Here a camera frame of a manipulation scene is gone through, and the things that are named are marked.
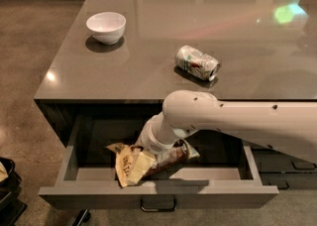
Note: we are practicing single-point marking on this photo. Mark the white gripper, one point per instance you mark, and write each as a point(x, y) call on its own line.
point(153, 143)

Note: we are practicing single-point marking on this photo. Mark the brown chip bag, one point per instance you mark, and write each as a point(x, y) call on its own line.
point(181, 152)

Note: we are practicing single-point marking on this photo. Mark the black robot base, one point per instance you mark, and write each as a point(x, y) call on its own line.
point(11, 207)

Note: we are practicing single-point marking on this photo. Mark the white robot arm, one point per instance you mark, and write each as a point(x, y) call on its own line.
point(290, 127)

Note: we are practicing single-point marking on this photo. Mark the open grey top drawer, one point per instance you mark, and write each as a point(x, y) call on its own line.
point(224, 176)

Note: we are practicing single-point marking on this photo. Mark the grey kitchen counter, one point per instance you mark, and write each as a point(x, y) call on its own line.
point(266, 50)

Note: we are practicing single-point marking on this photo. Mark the crushed silver soda can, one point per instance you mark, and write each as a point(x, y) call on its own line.
point(197, 63)

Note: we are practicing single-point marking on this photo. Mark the white ceramic bowl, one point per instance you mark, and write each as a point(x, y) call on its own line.
point(107, 27)

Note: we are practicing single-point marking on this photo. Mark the black drawer handle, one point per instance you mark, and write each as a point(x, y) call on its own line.
point(158, 204)

